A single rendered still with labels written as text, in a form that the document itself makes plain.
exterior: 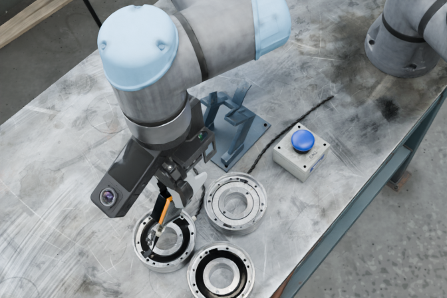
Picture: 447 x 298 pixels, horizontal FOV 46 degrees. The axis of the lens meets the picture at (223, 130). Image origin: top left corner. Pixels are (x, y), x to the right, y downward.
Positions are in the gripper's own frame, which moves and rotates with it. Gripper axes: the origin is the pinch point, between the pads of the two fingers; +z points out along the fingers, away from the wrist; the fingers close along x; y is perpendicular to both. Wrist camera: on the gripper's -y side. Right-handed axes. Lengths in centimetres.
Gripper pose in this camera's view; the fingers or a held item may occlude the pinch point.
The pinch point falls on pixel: (171, 199)
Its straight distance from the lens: 78.4
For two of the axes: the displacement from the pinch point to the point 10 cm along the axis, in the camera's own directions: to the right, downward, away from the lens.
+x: -7.5, -5.4, 3.7
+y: 6.6, -6.6, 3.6
